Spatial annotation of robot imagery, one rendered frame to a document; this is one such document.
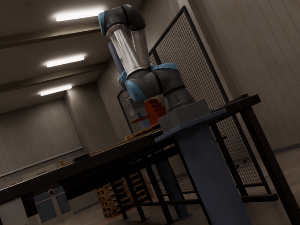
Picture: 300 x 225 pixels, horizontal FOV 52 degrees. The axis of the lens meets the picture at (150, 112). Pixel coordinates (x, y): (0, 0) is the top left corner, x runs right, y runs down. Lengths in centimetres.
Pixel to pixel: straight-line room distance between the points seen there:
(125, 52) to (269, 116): 483
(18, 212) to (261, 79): 512
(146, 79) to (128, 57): 16
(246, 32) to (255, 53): 42
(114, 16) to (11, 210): 104
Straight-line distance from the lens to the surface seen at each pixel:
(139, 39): 176
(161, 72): 147
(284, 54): 563
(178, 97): 144
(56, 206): 152
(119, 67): 401
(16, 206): 155
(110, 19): 164
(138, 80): 144
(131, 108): 194
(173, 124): 141
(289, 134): 599
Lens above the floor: 78
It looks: 8 degrees up
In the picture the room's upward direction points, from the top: 23 degrees counter-clockwise
